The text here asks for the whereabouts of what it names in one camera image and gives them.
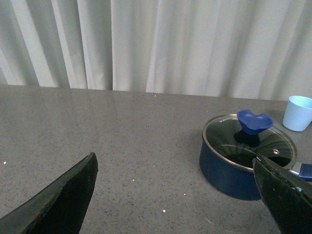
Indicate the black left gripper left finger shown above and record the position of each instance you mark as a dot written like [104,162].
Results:
[60,208]

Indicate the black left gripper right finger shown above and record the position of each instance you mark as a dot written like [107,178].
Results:
[287,196]

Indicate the light blue plastic cup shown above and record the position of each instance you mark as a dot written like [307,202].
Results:
[298,114]

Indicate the white curtain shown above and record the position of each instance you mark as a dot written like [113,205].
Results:
[259,49]

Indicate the dark blue saucepan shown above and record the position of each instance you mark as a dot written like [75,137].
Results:
[236,182]

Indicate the glass lid blue knob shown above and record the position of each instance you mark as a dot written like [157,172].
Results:
[239,138]

